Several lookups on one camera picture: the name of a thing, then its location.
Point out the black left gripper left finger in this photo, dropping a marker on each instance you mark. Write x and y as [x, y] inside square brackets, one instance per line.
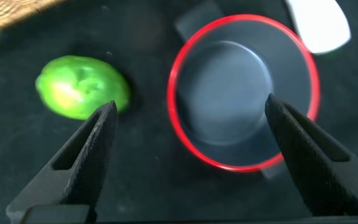
[57, 193]

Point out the black tablecloth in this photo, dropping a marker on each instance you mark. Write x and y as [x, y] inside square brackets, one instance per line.
[26, 149]

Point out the white slim bottle black cap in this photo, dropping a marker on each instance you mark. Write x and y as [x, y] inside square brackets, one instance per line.
[319, 25]

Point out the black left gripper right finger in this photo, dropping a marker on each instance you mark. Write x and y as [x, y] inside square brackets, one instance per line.
[328, 183]

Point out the red pot black interior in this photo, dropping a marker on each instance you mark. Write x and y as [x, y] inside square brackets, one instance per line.
[225, 93]

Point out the green lime fruit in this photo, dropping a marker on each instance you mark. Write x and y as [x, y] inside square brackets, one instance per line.
[79, 87]

